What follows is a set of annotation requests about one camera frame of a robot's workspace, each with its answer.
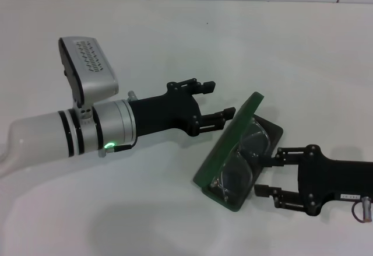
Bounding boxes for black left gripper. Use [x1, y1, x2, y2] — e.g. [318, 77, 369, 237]
[128, 78, 236, 138]

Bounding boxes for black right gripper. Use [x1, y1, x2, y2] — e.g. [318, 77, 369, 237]
[254, 144, 373, 218]

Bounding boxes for clear frame glasses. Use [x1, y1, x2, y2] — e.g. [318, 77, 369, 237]
[209, 117, 273, 203]

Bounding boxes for green glasses case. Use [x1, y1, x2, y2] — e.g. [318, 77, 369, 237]
[192, 92, 284, 213]

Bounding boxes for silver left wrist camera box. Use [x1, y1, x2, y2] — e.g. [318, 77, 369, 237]
[58, 36, 119, 111]

